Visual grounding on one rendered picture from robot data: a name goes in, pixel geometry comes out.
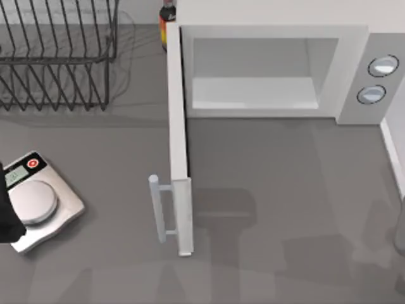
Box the white microwave door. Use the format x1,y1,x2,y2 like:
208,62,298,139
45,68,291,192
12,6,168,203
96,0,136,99
166,23,194,257

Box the dark sauce bottle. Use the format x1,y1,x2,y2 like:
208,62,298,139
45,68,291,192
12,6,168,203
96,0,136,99
158,0,177,54

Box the pale microwave oven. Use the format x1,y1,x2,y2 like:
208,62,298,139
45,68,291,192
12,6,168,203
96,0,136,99
175,0,405,125

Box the silver kitchen scale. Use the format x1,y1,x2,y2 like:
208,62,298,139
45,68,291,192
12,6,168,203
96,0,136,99
2,151,86,254

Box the small microwave knob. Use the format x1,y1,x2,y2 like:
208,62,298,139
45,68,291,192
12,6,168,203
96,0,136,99
356,84,387,105

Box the large microwave knob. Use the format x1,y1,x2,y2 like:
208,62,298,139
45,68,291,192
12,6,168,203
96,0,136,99
368,54,400,77

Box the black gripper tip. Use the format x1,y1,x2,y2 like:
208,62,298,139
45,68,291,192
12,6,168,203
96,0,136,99
0,161,27,244

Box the grey microwave door handle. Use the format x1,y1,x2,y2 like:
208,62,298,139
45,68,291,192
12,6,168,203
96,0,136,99
147,174,177,244

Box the dark wire dish rack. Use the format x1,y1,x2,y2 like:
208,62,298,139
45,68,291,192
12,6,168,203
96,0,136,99
0,0,125,112

